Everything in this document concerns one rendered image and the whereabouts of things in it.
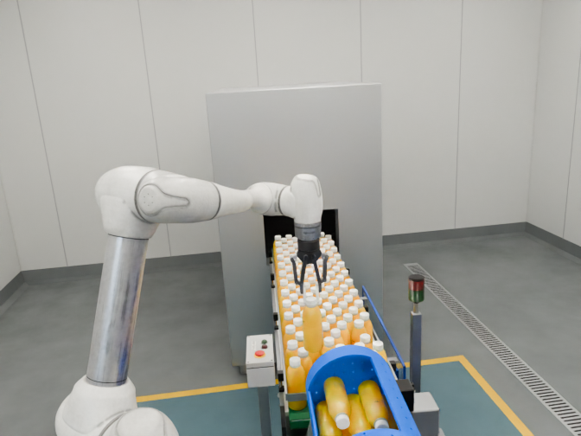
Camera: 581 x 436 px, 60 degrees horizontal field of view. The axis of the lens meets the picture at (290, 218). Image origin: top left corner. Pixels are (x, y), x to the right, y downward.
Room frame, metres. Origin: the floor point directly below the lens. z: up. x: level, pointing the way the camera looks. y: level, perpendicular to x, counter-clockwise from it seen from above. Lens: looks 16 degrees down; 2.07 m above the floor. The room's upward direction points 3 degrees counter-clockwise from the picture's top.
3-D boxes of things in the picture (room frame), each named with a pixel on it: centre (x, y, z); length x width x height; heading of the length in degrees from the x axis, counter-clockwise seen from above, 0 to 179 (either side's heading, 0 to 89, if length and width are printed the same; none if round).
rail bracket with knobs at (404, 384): (1.54, -0.35, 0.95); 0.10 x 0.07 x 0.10; 93
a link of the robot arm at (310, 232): (1.60, -0.06, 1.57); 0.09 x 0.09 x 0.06
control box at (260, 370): (1.68, 0.14, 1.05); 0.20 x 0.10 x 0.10; 3
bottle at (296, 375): (1.60, 0.01, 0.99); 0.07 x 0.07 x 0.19
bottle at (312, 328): (1.60, -0.05, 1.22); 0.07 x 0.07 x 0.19
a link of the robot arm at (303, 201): (1.61, -0.05, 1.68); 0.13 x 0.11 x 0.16; 54
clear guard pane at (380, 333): (2.13, -0.39, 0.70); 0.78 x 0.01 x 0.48; 3
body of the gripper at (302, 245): (1.60, -0.06, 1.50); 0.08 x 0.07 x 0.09; 93
